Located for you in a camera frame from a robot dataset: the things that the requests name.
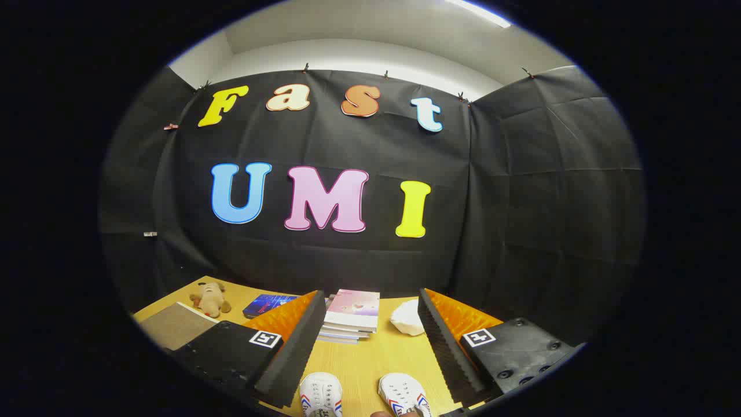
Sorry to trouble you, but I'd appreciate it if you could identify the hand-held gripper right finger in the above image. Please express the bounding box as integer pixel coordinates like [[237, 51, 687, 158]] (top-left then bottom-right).
[[418, 288, 579, 406]]

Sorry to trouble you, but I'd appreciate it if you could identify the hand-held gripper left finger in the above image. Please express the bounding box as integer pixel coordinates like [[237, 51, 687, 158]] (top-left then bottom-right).
[[171, 290, 328, 409]]

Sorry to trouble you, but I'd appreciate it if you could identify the white canvas shoe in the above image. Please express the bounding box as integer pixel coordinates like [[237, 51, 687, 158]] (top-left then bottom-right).
[[299, 372, 343, 417], [378, 373, 432, 417]]

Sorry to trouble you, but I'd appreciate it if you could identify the beige fabric storage box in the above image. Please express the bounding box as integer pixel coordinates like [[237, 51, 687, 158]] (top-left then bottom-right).
[[139, 302, 221, 351]]

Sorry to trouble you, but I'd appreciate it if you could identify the white plush toy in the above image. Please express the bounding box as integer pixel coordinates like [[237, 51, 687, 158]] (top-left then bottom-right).
[[390, 298, 426, 337]]

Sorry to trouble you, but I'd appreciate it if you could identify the grey book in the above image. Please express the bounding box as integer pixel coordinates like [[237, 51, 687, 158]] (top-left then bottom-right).
[[318, 323, 372, 340]]

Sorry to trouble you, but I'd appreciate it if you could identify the pink book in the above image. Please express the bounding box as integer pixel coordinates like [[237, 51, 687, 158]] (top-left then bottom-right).
[[324, 289, 381, 334]]

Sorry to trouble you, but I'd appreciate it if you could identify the brown plush toy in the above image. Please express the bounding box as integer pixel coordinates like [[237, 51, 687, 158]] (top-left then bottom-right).
[[189, 281, 231, 319]]

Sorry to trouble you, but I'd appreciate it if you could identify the black backdrop cloth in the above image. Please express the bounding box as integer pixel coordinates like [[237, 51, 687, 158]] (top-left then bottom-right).
[[100, 65, 646, 348]]

